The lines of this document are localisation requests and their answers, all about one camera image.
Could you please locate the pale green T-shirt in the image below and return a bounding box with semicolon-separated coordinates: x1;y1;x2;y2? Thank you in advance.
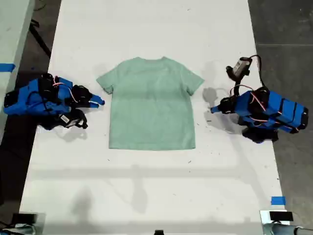
95;56;205;150

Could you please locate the black camera box, grey face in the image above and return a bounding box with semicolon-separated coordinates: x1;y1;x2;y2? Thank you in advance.
226;56;252;80

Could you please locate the black stand leg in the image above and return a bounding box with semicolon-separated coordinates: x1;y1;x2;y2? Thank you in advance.
28;21;52;57

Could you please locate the black camera box, barcode label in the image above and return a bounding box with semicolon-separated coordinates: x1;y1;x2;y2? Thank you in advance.
58;113;89;130

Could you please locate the pale grey side table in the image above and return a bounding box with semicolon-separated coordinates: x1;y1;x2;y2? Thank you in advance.
0;0;35;142

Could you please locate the small black box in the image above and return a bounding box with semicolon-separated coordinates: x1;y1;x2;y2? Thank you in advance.
269;211;293;222
11;213;38;224

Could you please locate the grey metal fixture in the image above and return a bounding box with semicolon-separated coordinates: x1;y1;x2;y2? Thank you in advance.
0;224;35;235
263;221;313;235

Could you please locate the black camera cable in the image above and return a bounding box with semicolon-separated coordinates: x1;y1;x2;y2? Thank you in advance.
248;54;268;89

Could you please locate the black camera stalk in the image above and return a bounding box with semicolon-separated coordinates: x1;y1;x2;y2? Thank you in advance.
233;77;243;97

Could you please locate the white mounting plate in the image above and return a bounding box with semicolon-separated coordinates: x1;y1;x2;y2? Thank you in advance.
259;210;294;225

